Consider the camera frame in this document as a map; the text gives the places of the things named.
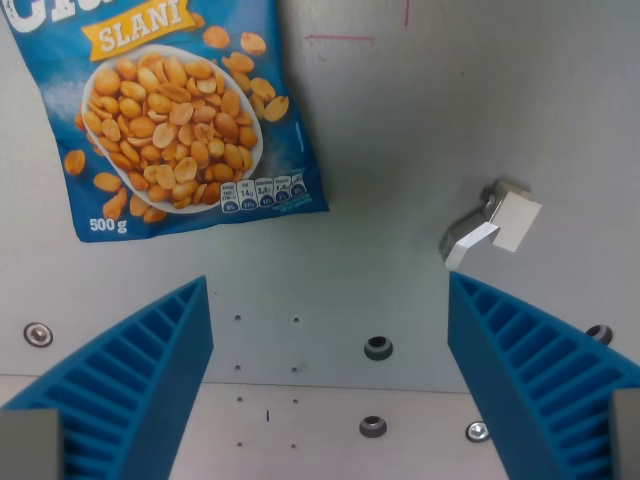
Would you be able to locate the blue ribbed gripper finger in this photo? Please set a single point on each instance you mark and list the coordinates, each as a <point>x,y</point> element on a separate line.
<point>125,370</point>
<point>545,380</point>

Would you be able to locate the silver countersunk table screw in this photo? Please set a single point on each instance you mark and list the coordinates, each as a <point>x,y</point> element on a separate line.
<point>478,431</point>
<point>38,333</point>

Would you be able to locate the blue salted peanuts bag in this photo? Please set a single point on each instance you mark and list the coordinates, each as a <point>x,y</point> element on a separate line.
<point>165,115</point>

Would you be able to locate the grey metal angle bracket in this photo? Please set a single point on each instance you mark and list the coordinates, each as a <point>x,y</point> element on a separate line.
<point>492,220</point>

